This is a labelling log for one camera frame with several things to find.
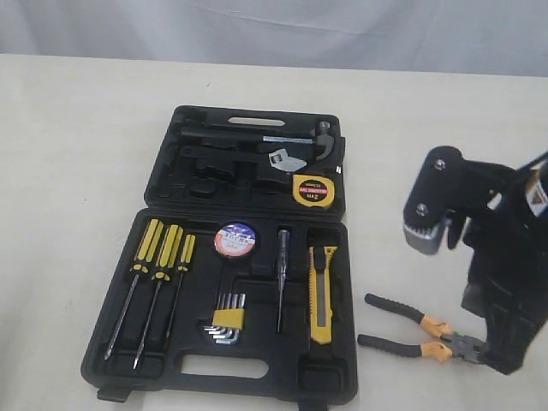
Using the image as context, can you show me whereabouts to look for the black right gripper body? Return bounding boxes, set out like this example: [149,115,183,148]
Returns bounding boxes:
[460,200,548,339]

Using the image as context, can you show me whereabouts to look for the black orange combination pliers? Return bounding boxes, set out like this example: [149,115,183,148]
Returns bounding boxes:
[357,293,489,366]

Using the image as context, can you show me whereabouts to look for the yellow black utility knife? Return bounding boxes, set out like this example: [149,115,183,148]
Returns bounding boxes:
[308,246,337,345]

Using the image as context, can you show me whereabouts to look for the yellow tape measure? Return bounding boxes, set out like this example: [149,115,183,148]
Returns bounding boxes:
[291,168,341,212]

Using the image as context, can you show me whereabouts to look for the black electrical tape roll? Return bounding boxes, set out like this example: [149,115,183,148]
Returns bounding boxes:
[213,222,258,259]

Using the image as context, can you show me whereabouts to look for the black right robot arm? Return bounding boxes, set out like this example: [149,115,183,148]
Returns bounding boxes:
[462,164,547,375]

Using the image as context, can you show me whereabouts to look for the black plastic tool case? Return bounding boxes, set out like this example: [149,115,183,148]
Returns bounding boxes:
[80,105,358,410]

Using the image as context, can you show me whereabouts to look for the clear voltage tester screwdriver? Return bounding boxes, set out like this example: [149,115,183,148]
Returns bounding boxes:
[276,229,290,333]

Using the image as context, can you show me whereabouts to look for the hex key set yellow holder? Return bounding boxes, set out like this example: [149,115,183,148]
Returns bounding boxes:
[202,293,247,346]

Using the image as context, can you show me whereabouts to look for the small yellow black screwdriver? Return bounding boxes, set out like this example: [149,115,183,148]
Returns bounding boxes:
[165,234,196,342]

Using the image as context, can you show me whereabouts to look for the medium yellow black screwdriver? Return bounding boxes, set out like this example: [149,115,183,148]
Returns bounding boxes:
[133,224,184,370]

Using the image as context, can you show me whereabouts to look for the large yellow black screwdriver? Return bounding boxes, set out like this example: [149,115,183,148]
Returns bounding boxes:
[104,218,164,360]

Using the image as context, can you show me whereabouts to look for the claw hammer black handle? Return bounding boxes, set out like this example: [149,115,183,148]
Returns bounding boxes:
[180,128,335,162]

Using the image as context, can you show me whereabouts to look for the adjustable wrench black handle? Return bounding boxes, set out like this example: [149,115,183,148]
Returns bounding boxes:
[180,146,307,173]

